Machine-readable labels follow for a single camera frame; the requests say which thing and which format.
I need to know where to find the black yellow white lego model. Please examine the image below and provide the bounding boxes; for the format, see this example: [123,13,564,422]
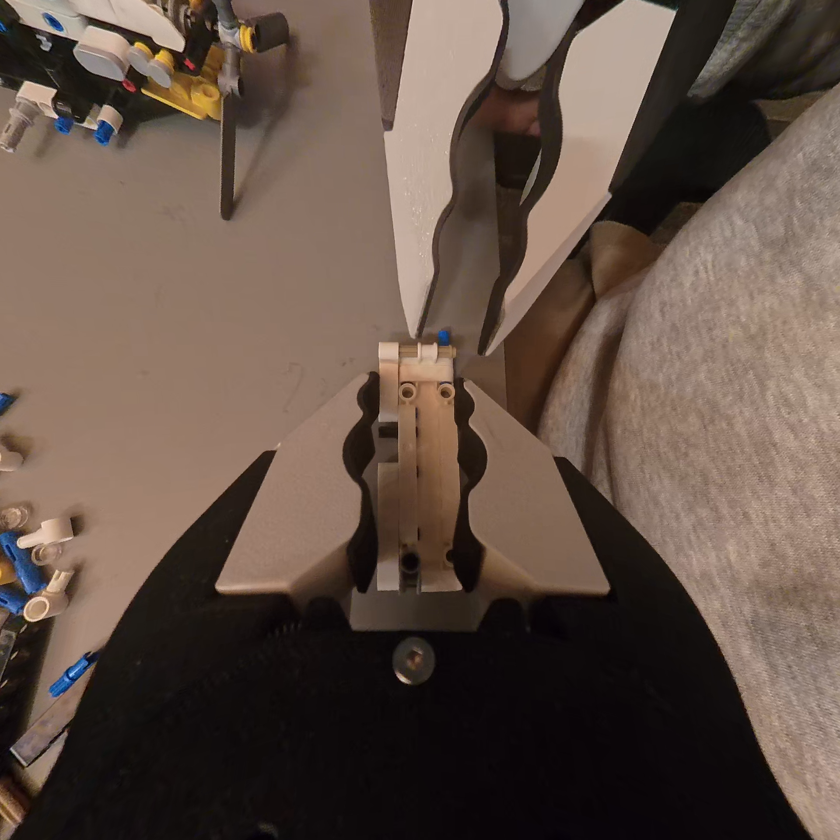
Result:
[0,0,291,222]

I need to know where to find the person's right hand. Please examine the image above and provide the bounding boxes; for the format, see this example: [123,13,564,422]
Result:
[478,85,547,140]

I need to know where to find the pile of small lego pieces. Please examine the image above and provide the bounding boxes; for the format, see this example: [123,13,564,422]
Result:
[0,390,77,624]

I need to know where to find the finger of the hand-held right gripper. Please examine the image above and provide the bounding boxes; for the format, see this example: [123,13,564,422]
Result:
[382,0,511,340]
[478,0,678,357]

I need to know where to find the blue lego pin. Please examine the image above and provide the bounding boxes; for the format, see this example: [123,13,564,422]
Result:
[49,650,101,698]

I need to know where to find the dark reflective board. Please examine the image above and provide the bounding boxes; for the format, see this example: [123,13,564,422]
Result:
[0,607,48,723]

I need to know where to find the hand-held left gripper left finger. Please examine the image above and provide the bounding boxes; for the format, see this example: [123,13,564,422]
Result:
[215,371,382,597]

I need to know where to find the person's grey sweatpants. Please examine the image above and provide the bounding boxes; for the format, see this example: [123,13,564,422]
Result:
[537,98,840,840]

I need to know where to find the flat metal strip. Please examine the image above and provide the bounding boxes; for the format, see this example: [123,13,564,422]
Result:
[10,689,74,767]

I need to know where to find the beige cloth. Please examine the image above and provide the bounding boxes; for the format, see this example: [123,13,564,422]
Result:
[508,222,660,431]

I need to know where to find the white lego beam assembly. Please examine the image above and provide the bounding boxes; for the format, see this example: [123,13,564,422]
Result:
[376,330,460,593]

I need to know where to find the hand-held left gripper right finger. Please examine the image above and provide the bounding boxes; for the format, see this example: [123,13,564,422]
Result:
[451,377,613,597]

